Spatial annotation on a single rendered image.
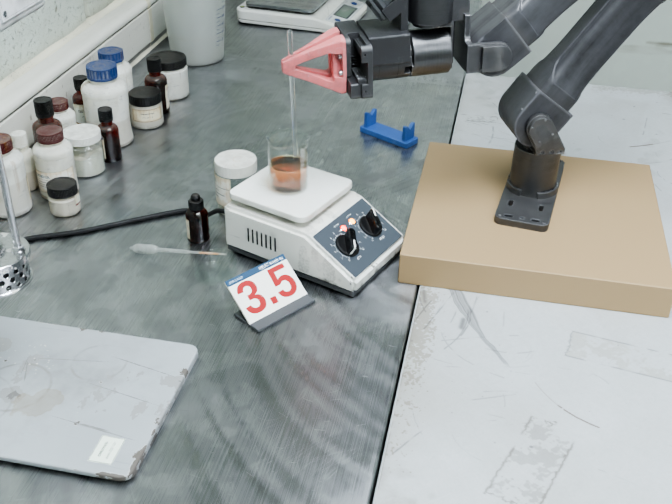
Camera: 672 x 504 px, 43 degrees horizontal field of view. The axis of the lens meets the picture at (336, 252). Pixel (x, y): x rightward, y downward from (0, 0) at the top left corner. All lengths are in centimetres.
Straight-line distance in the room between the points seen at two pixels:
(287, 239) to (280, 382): 21
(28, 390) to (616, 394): 62
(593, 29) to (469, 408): 50
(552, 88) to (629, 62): 148
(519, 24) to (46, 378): 67
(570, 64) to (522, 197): 19
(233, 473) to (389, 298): 33
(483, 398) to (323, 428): 17
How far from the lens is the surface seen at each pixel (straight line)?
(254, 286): 103
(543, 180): 119
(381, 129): 146
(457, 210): 117
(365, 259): 107
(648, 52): 260
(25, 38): 150
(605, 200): 124
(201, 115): 154
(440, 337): 101
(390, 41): 104
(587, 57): 115
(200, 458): 86
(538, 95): 113
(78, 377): 96
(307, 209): 106
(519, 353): 100
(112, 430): 89
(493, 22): 108
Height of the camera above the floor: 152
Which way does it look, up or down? 33 degrees down
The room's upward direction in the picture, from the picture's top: 1 degrees clockwise
